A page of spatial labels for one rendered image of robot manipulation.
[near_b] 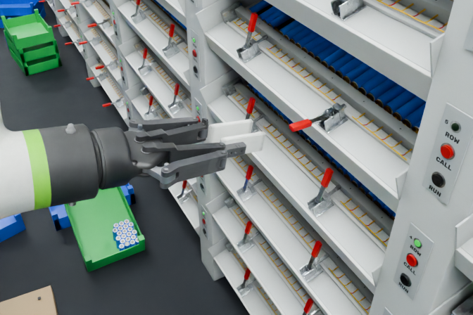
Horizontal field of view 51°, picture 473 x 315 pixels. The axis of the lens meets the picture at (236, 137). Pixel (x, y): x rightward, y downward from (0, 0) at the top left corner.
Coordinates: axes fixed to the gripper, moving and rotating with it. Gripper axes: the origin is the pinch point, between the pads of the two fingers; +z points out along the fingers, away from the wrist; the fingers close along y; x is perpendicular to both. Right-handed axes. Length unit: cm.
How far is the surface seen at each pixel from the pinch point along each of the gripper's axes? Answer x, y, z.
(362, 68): 6.4, -5.2, 26.3
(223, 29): 0.2, -40.2, 18.8
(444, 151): 9.7, 22.1, 13.3
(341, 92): 3.3, -3.4, 21.1
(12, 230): -95, -95, -22
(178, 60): -19, -66, 21
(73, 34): -74, -225, 30
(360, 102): 4.0, 1.2, 21.0
